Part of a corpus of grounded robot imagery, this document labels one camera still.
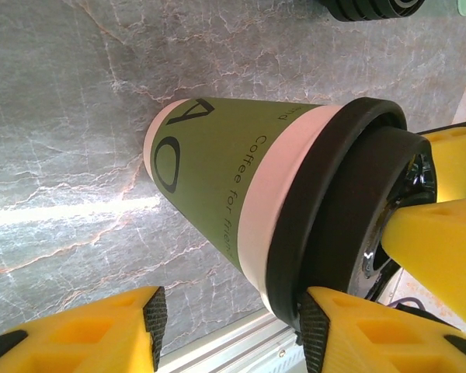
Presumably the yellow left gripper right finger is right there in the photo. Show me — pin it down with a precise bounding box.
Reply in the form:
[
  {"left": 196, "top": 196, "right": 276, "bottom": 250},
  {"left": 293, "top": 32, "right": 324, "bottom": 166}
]
[{"left": 297, "top": 285, "right": 466, "bottom": 373}]

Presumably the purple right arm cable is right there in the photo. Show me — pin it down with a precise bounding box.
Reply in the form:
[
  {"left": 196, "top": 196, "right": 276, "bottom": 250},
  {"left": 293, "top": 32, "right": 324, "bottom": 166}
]
[{"left": 388, "top": 295, "right": 426, "bottom": 312}]

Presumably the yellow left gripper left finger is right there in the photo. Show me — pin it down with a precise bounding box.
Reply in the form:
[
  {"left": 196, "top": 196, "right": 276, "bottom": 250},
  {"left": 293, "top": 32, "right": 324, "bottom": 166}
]
[{"left": 0, "top": 285, "right": 168, "bottom": 373}]

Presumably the aluminium mounting rail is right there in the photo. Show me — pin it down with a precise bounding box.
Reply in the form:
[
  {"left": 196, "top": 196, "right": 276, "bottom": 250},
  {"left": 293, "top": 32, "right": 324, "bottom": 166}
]
[{"left": 155, "top": 310, "right": 308, "bottom": 373}]

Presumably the black plastic cup lid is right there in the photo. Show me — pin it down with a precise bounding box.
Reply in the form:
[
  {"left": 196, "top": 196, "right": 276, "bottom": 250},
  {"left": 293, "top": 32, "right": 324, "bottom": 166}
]
[{"left": 264, "top": 96, "right": 439, "bottom": 330}]

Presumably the green paper coffee cup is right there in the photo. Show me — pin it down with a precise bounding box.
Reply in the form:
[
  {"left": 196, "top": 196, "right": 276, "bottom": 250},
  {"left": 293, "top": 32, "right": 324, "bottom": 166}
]
[{"left": 142, "top": 96, "right": 349, "bottom": 298}]

